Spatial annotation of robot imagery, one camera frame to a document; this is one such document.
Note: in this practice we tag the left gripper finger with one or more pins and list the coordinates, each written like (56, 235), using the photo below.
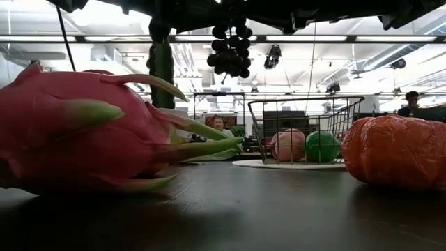
(224, 12)

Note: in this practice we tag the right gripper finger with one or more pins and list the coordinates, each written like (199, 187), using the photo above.
(248, 10)

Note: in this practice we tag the dark purple grape bunch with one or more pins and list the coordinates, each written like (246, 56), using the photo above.
(230, 52)

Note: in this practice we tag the pink peach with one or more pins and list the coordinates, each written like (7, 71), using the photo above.
(289, 144)

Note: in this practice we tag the green lime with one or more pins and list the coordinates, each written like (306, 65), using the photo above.
(322, 146)

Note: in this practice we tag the orange pumpkin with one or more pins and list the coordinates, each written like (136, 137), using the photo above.
(397, 153)

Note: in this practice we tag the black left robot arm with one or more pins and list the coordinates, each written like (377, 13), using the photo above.
(69, 3)

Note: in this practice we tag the green cucumber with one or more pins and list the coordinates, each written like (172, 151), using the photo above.
(162, 76)

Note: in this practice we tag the black ceiling spotlight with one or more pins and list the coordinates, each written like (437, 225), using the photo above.
(333, 88)

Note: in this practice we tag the black background monitor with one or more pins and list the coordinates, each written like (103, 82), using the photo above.
(285, 120)
(432, 113)

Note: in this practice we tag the person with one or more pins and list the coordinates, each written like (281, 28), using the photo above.
(219, 123)
(412, 101)

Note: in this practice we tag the green background plant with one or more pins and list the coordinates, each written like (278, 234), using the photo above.
(238, 131)

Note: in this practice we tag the black round ceiling speaker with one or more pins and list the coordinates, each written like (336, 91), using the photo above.
(398, 63)

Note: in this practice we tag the white round woven mat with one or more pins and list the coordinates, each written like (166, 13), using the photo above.
(251, 164)

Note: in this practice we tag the pink dragon fruit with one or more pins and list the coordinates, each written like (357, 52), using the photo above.
(69, 139)

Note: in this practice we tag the black hanging camera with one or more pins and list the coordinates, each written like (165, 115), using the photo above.
(272, 57)

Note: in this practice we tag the black overhead frame beam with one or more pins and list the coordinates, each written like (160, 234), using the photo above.
(80, 39)

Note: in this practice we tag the colourful wall painting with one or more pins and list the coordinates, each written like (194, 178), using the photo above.
(230, 122)

